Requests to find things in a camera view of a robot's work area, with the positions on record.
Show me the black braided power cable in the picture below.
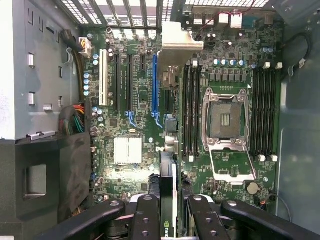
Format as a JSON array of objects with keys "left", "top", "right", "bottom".
[{"left": 59, "top": 29, "right": 86, "bottom": 101}]

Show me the silver chipset heat sink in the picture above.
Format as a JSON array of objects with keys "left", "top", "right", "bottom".
[{"left": 113, "top": 136, "right": 144, "bottom": 166}]

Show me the green motherboard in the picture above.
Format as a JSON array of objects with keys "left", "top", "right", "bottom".
[{"left": 83, "top": 21, "right": 285, "bottom": 240}]

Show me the white expansion slot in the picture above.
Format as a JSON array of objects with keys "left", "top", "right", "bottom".
[{"left": 98, "top": 48, "right": 109, "bottom": 107}]

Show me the CPU socket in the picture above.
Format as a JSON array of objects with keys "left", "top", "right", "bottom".
[{"left": 201, "top": 88, "right": 251, "bottom": 153}]

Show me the grey power supply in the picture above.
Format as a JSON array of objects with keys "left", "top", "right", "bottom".
[{"left": 0, "top": 0, "right": 86, "bottom": 141}]

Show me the thin metal locking lever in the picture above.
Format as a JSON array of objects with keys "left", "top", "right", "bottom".
[{"left": 243, "top": 138, "right": 258, "bottom": 182}]

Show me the black plastic air shroud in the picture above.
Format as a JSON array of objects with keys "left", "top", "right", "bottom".
[{"left": 0, "top": 131, "right": 95, "bottom": 240}]

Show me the white power connector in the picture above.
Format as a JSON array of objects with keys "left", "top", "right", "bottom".
[{"left": 77, "top": 36, "right": 93, "bottom": 59}]

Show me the thin grey wire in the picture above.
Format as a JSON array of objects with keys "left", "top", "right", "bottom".
[{"left": 269, "top": 189, "right": 294, "bottom": 224}]

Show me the grey PC case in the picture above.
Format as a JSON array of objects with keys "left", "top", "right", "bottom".
[{"left": 0, "top": 0, "right": 320, "bottom": 240}]

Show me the red black twisted wire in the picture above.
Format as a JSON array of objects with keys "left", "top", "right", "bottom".
[{"left": 196, "top": 0, "right": 257, "bottom": 42}]

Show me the thin black wire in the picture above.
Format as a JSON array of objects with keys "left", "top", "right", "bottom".
[{"left": 279, "top": 31, "right": 312, "bottom": 74}]

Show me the round coin battery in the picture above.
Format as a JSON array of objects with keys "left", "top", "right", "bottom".
[{"left": 245, "top": 181, "right": 261, "bottom": 196}]

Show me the coloured power wire bundle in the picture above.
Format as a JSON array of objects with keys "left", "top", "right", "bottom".
[{"left": 57, "top": 100, "right": 87, "bottom": 136}]

